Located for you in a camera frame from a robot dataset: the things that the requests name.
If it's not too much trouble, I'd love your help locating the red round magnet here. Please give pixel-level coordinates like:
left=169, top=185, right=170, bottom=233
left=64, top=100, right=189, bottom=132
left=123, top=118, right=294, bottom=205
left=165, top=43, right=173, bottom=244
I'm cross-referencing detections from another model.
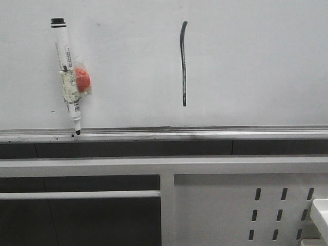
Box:
left=75, top=68, right=91, bottom=93

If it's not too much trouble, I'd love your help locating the white whiteboard marker pen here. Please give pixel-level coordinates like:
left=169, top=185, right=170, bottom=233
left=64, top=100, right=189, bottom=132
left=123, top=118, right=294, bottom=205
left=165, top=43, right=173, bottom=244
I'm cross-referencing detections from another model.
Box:
left=51, top=17, right=81, bottom=135

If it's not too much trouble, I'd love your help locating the white whiteboard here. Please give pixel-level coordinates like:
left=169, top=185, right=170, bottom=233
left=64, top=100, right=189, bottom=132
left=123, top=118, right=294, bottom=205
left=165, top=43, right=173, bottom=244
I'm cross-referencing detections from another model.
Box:
left=1, top=1, right=327, bottom=129

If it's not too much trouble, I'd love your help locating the white metal pegboard rack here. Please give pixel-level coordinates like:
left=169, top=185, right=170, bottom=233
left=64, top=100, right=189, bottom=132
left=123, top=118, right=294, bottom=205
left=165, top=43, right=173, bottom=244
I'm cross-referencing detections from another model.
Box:
left=1, top=156, right=327, bottom=245

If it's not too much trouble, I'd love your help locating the white plastic bin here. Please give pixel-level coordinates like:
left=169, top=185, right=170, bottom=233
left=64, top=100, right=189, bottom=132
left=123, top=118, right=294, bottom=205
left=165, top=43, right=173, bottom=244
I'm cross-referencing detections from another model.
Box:
left=310, top=199, right=328, bottom=243

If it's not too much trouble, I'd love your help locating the aluminium whiteboard tray rail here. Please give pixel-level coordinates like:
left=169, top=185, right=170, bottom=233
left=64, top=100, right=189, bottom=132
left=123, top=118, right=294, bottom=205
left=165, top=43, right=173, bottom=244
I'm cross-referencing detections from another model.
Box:
left=1, top=126, right=327, bottom=144

